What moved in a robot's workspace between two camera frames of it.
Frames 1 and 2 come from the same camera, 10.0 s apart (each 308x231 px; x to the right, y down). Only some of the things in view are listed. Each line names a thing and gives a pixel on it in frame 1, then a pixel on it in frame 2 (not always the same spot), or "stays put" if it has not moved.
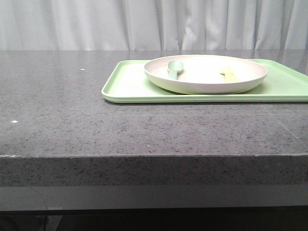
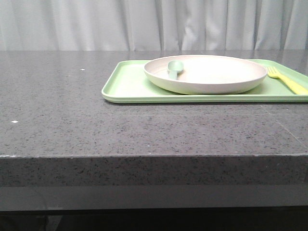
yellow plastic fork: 229,75 to 272,71
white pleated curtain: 153,25 stays put
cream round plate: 201,74 stays put
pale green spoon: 173,67 stays put
